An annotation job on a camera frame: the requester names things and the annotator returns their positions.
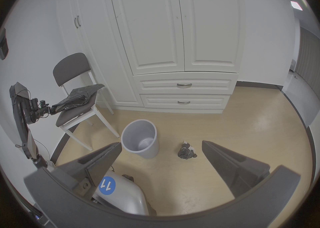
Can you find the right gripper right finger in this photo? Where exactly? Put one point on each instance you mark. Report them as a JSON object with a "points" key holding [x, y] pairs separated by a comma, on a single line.
{"points": [[230, 169]]}

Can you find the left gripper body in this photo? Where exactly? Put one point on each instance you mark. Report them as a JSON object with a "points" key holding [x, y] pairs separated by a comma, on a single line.
{"points": [[45, 113]]}

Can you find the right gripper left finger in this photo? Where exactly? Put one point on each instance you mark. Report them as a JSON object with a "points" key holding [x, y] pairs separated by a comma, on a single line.
{"points": [[100, 164]]}

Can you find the black plastic bag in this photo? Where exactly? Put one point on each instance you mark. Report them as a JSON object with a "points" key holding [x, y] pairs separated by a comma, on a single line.
{"points": [[75, 99]]}

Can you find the black plastic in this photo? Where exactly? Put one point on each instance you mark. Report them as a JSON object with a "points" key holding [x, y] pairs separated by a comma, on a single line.
{"points": [[185, 154]]}

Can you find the white paper scrap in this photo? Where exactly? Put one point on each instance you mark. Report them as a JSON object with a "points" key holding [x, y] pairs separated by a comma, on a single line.
{"points": [[187, 144]]}

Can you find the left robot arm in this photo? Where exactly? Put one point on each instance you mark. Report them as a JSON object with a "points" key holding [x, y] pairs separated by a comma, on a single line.
{"points": [[23, 121]]}

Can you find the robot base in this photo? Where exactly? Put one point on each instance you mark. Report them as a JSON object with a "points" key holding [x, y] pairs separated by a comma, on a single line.
{"points": [[125, 194]]}

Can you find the white trash bin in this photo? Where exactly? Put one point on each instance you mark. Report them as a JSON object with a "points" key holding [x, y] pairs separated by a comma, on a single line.
{"points": [[150, 146]]}

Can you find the dark grey white chair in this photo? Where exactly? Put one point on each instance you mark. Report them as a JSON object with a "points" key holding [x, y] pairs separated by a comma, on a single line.
{"points": [[71, 68]]}

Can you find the white wardrobe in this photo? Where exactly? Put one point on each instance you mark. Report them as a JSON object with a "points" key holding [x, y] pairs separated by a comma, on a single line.
{"points": [[162, 34]]}

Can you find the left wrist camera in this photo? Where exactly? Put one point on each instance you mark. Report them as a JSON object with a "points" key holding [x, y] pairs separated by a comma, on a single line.
{"points": [[43, 103]]}

